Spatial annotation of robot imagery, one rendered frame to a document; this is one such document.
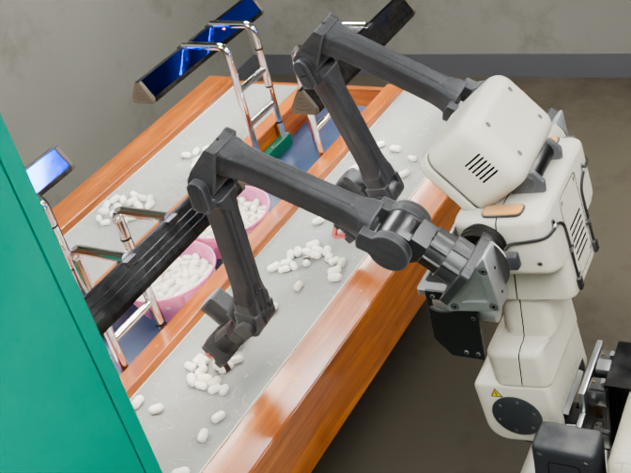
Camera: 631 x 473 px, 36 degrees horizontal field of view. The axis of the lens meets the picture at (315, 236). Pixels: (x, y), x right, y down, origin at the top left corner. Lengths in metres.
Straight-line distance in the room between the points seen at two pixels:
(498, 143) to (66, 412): 0.81
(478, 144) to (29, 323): 0.77
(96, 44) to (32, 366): 3.14
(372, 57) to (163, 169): 1.31
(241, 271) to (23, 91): 2.34
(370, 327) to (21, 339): 1.11
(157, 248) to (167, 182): 1.00
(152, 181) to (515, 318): 1.56
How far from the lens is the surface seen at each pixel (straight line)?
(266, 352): 2.29
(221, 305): 2.08
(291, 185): 1.69
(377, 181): 2.23
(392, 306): 2.41
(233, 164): 1.73
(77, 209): 3.08
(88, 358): 1.51
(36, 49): 4.20
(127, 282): 2.06
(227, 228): 1.87
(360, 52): 2.03
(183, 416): 2.21
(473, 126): 1.65
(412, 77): 2.00
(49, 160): 2.65
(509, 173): 1.66
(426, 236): 1.63
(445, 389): 3.16
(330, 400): 2.21
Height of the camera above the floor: 2.18
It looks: 33 degrees down
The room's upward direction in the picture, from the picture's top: 15 degrees counter-clockwise
